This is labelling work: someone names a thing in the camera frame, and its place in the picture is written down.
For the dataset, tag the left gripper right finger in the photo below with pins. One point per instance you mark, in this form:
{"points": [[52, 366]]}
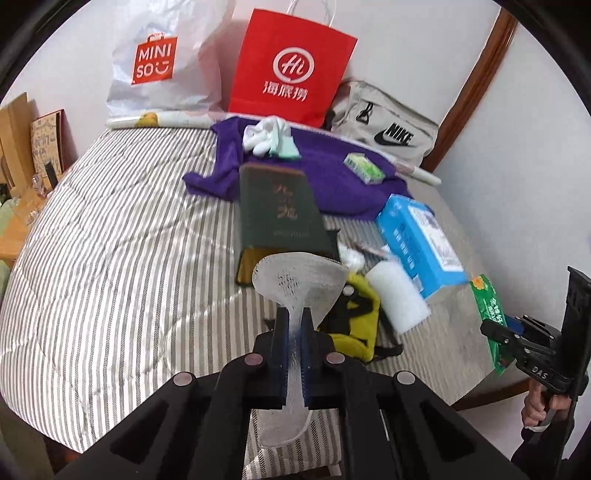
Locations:
{"points": [[393, 427]]}

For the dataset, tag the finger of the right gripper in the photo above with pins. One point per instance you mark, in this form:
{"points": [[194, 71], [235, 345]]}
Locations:
{"points": [[514, 324], [501, 335]]}

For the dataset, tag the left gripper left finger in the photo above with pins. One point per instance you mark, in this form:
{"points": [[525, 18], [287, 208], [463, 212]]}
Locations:
{"points": [[194, 427]]}

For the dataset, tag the white foam sponge block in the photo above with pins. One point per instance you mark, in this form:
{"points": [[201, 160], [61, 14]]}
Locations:
{"points": [[402, 303]]}

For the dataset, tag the yellow black pouch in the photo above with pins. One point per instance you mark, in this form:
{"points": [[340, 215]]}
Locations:
{"points": [[358, 324]]}

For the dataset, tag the white tissue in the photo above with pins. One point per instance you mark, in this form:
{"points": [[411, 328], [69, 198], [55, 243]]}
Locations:
{"points": [[350, 258]]}

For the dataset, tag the green tissue pack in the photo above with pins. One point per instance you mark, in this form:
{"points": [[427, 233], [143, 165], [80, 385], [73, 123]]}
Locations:
{"points": [[364, 169]]}

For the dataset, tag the green snack packet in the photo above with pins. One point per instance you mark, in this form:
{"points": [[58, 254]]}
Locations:
{"points": [[490, 308]]}

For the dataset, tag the fruit pattern wet wipe packet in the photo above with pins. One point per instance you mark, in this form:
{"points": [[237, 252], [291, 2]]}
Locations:
{"points": [[384, 254]]}

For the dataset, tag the person's right hand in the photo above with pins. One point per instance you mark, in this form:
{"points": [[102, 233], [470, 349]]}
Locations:
{"points": [[536, 407]]}

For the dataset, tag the blue tissue box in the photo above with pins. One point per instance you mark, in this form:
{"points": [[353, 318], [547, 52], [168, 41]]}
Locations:
{"points": [[413, 234]]}

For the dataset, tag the striped mattress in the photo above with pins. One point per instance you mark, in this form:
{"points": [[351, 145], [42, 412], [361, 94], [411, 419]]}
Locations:
{"points": [[127, 279]]}

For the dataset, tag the purple towel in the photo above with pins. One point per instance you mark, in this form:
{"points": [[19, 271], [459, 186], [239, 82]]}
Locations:
{"points": [[337, 190]]}

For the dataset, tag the dark green tea tin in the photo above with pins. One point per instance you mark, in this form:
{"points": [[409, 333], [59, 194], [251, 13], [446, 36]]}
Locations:
{"points": [[277, 213]]}

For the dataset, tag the beige Nike bag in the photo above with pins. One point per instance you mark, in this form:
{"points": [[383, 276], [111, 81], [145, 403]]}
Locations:
{"points": [[366, 114]]}

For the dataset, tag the rolled patterned paper tube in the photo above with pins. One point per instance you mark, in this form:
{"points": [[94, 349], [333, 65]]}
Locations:
{"points": [[195, 120]]}

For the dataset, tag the framed picture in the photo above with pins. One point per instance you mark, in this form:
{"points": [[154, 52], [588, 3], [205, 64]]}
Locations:
{"points": [[46, 142]]}

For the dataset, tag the red Haidilao paper bag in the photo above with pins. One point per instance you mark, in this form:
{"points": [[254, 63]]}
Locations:
{"points": [[289, 67]]}

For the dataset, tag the white Miniso plastic bag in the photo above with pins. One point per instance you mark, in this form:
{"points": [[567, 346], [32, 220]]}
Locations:
{"points": [[165, 58]]}

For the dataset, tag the wooden door frame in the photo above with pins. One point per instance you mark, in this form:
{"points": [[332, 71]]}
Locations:
{"points": [[474, 89]]}

